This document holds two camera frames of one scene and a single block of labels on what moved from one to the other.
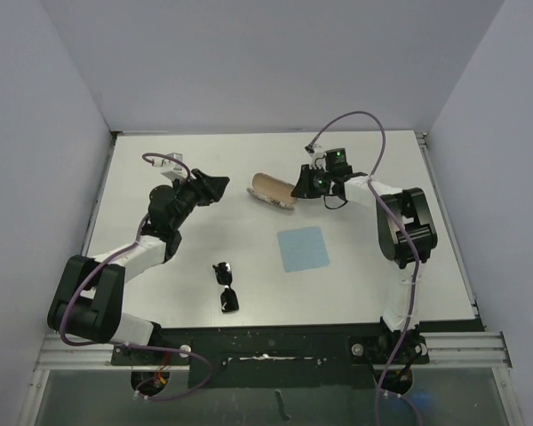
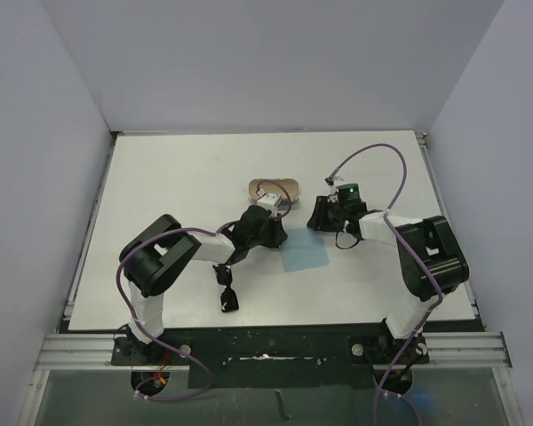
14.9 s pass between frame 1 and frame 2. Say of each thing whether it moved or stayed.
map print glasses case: moved
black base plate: stayed
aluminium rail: stayed
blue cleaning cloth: stayed
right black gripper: moved
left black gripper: moved
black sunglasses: stayed
